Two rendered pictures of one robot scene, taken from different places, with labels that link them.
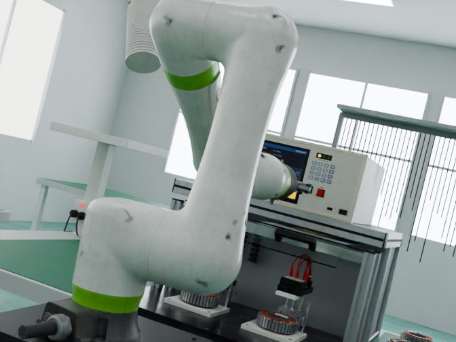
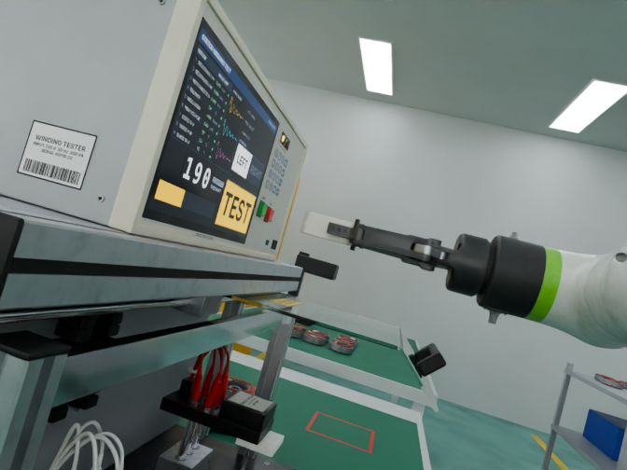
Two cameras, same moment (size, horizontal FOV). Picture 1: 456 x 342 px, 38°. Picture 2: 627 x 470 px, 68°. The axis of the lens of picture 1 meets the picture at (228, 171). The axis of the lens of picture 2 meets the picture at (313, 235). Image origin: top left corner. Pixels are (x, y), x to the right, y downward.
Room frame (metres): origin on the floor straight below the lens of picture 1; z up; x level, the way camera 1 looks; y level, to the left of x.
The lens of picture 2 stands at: (2.00, 0.40, 1.13)
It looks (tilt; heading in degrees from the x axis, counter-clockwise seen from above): 3 degrees up; 259
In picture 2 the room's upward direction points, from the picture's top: 16 degrees clockwise
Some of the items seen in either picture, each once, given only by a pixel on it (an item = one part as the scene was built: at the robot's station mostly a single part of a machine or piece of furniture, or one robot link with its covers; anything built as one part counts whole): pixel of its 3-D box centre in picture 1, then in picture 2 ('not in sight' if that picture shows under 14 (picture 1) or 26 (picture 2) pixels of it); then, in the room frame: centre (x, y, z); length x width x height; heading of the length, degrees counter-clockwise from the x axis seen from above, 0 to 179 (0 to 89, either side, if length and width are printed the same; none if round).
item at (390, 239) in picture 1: (292, 213); (82, 228); (2.17, -0.24, 1.09); 0.68 x 0.44 x 0.05; 68
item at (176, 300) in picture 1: (197, 305); not in sight; (1.92, -0.01, 0.78); 0.15 x 0.15 x 0.01; 68
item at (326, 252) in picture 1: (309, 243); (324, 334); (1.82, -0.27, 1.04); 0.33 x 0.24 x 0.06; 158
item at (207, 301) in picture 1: (199, 296); not in sight; (1.92, -0.01, 0.80); 0.11 x 0.11 x 0.04
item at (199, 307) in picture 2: not in sight; (198, 296); (2.01, -0.24, 1.05); 0.06 x 0.04 x 0.04; 68
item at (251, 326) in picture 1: (274, 330); not in sight; (1.83, -0.23, 0.78); 0.15 x 0.15 x 0.01; 68
